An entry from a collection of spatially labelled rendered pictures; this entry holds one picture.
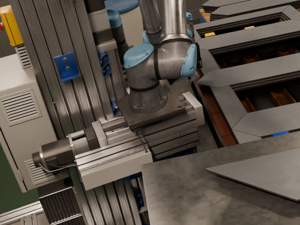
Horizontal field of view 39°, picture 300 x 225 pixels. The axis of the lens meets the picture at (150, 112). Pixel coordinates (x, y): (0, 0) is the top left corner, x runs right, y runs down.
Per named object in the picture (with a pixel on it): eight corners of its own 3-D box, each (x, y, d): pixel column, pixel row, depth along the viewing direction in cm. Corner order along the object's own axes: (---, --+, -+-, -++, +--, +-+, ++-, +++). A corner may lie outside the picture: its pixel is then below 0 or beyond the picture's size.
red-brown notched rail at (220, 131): (180, 38, 287) (178, 29, 283) (261, 205, 148) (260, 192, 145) (173, 39, 287) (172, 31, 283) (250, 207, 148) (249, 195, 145)
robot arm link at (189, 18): (174, 18, 192) (175, 12, 199) (177, 41, 197) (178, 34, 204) (191, 16, 190) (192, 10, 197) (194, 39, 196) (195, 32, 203)
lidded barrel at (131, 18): (136, 42, 496) (126, -7, 466) (158, 53, 459) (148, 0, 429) (100, 56, 479) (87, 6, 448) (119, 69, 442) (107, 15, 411)
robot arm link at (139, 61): (131, 75, 168) (123, 43, 161) (164, 71, 165) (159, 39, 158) (125, 90, 158) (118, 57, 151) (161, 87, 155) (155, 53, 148)
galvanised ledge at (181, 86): (175, 52, 296) (174, 48, 294) (225, 169, 185) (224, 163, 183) (147, 58, 296) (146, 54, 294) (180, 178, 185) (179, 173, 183)
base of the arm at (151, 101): (135, 118, 159) (130, 95, 154) (125, 100, 172) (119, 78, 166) (172, 106, 162) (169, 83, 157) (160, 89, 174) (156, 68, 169)
